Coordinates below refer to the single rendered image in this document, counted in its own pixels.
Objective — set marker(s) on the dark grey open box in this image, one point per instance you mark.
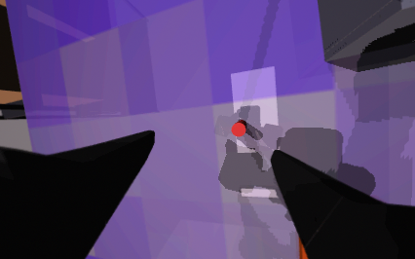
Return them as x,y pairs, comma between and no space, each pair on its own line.
352,27

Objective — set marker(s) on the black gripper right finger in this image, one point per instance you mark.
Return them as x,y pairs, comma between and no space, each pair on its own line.
336,221

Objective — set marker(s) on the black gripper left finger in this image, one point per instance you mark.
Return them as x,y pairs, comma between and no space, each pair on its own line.
66,199

